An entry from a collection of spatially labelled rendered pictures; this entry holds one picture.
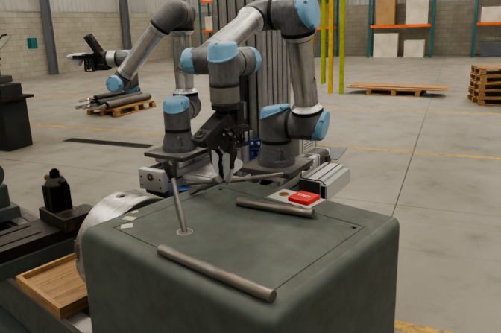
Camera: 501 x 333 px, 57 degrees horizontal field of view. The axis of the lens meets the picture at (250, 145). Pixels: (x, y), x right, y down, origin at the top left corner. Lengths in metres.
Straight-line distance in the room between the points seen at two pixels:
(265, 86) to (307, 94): 0.36
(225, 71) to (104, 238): 0.48
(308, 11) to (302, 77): 0.23
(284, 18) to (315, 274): 0.92
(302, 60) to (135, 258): 0.91
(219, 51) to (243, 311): 0.62
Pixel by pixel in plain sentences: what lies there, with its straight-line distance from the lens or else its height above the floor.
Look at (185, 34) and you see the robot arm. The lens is 2.14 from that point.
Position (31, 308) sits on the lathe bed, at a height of 0.79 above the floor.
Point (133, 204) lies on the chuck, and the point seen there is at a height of 1.23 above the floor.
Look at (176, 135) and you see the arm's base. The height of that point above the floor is 1.24.
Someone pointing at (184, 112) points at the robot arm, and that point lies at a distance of 2.04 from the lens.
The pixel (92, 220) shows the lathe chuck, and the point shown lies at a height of 1.19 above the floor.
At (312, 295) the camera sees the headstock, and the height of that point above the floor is 1.24.
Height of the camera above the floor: 1.70
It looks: 15 degrees down
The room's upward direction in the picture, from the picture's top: 2 degrees counter-clockwise
